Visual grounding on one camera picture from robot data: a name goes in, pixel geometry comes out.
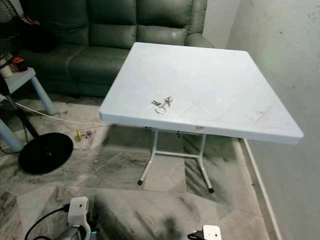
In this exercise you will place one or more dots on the black standing fan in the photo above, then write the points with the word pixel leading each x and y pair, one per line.
pixel 45 152

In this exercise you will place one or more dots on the small yellow toy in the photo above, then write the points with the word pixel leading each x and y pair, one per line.
pixel 80 134

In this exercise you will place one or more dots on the light blue side table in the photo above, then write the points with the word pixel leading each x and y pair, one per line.
pixel 22 79

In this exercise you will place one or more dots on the green leather sofa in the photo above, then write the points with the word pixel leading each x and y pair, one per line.
pixel 105 60

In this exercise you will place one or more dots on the white folding table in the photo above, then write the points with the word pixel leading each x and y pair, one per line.
pixel 200 85

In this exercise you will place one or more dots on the orange and black device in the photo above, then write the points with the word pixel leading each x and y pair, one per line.
pixel 20 63

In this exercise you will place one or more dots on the black bag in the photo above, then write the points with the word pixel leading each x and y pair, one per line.
pixel 40 40

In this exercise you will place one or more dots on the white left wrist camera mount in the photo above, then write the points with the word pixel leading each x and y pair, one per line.
pixel 79 209

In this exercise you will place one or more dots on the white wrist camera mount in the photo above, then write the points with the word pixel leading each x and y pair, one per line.
pixel 212 233
pixel 79 209

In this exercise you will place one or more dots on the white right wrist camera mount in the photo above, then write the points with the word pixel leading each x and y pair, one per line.
pixel 212 233

